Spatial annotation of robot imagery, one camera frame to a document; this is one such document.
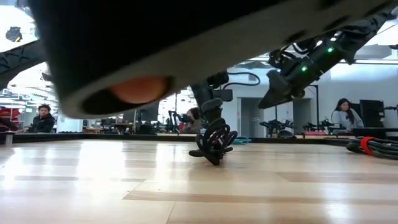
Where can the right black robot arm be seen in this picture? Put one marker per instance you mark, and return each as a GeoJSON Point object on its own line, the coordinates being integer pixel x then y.
{"type": "Point", "coordinates": [357, 28]}

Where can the black ceiling-hung device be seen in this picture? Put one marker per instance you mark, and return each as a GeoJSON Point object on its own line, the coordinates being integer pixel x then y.
{"type": "Point", "coordinates": [14, 34]}

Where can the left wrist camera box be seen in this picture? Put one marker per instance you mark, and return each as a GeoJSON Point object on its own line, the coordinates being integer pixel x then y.
{"type": "Point", "coordinates": [227, 95]}

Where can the large black grey-edged object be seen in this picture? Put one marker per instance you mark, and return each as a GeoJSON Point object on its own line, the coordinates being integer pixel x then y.
{"type": "Point", "coordinates": [124, 37]}

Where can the person's finger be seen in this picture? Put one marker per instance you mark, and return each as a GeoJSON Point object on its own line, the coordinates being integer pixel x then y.
{"type": "Point", "coordinates": [140, 90]}

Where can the grey doorway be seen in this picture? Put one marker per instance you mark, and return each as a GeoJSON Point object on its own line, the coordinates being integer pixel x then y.
{"type": "Point", "coordinates": [250, 118]}
{"type": "Point", "coordinates": [301, 115]}

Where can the black desk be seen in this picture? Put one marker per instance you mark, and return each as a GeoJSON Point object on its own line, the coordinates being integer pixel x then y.
{"type": "Point", "coordinates": [373, 130]}

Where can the person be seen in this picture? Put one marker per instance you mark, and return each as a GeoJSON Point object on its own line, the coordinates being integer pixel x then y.
{"type": "Point", "coordinates": [43, 123]}
{"type": "Point", "coordinates": [195, 123]}
{"type": "Point", "coordinates": [345, 119]}

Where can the metal post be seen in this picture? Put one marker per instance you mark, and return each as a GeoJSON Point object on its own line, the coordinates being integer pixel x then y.
{"type": "Point", "coordinates": [9, 138]}

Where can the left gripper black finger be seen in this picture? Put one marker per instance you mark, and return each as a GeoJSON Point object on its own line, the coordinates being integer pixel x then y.
{"type": "Point", "coordinates": [214, 118]}

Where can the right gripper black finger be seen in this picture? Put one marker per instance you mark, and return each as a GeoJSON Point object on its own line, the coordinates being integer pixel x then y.
{"type": "Point", "coordinates": [276, 82]}
{"type": "Point", "coordinates": [276, 99]}

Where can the black table border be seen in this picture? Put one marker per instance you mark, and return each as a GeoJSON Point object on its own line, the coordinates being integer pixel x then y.
{"type": "Point", "coordinates": [93, 137]}

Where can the red object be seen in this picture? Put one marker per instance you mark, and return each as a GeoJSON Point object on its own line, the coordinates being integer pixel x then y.
{"type": "Point", "coordinates": [9, 116]}

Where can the black computer monitor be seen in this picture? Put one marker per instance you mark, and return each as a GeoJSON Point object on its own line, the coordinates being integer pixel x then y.
{"type": "Point", "coordinates": [146, 115]}

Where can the black cabinet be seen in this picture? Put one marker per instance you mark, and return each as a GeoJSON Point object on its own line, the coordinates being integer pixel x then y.
{"type": "Point", "coordinates": [371, 113]}

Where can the black panel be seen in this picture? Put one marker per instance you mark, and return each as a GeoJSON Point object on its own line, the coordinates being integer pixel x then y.
{"type": "Point", "coordinates": [356, 110]}

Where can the white square column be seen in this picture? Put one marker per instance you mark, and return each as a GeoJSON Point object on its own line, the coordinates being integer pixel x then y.
{"type": "Point", "coordinates": [70, 124]}

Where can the black metal frame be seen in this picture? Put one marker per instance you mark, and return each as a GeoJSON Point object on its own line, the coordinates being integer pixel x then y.
{"type": "Point", "coordinates": [317, 105]}

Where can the black background robot arms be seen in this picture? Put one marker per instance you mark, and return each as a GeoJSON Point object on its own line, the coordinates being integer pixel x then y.
{"type": "Point", "coordinates": [275, 126]}
{"type": "Point", "coordinates": [175, 119]}
{"type": "Point", "coordinates": [323, 126]}

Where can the overhead light bar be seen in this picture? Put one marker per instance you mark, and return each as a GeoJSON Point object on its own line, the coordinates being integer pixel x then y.
{"type": "Point", "coordinates": [367, 61]}

